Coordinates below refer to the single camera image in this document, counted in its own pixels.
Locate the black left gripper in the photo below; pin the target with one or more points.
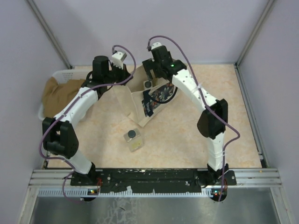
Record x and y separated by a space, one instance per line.
124 73

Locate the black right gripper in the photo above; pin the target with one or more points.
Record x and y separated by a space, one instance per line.
149 65

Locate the white square bottle black cap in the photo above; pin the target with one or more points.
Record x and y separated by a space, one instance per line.
147 85

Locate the cream canvas tote bag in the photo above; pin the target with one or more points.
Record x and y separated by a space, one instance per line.
142 105

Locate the clear square bottle black cap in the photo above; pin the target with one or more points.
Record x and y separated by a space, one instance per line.
133 139

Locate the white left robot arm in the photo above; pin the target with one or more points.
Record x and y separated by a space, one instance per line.
59 137

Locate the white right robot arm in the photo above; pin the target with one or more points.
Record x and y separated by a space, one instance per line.
209 126

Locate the white plastic basket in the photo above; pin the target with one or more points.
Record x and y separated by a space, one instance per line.
63 76

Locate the brown cloth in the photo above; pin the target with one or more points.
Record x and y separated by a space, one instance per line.
57 96

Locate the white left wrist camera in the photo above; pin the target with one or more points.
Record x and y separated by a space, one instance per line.
118 58

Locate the aluminium frame rail left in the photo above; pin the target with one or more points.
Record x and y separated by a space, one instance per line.
49 33

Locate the aluminium frame rail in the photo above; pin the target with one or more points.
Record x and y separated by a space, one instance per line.
255 32
49 33

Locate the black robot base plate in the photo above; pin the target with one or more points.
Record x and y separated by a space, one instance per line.
164 180

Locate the white slotted cable duct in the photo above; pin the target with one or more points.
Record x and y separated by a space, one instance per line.
92 193

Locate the aluminium frame rail right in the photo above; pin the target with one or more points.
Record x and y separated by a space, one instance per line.
255 32

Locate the aluminium front frame rails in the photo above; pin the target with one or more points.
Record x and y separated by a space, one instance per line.
245 177

